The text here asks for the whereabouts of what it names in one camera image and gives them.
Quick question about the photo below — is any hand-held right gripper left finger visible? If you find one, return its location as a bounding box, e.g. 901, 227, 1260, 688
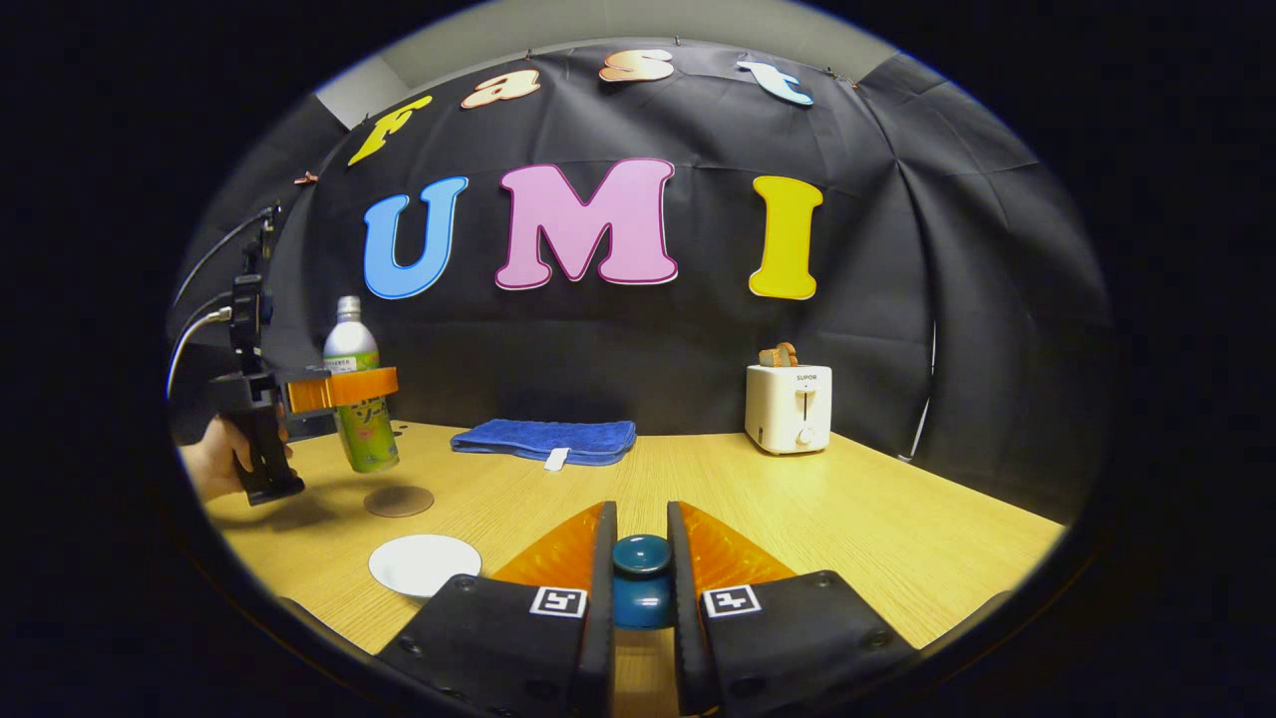
374, 501, 619, 718

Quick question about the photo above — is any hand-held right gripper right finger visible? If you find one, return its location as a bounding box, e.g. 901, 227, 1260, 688
666, 501, 918, 718

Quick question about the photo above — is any silver green water bottle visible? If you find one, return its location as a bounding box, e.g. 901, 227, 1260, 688
322, 295, 401, 475

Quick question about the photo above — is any brown round coaster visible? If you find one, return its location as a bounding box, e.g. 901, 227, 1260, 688
363, 485, 436, 519

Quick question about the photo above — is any white round saucer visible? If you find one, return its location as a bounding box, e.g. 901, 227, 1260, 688
368, 534, 483, 599

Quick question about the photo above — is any blue folded towel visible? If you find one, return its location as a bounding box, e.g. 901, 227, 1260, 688
450, 418, 638, 468

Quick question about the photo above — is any white toaster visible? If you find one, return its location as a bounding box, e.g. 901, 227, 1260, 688
745, 363, 833, 457

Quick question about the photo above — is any black backdrop cloth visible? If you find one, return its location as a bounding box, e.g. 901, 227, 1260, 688
169, 40, 1113, 520

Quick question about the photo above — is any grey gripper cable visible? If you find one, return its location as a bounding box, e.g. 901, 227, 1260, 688
165, 307, 235, 400

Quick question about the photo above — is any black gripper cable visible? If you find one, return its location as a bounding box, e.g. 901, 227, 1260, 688
171, 206, 275, 310

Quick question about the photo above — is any white hanging cable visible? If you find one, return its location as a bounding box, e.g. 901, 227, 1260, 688
897, 321, 939, 462

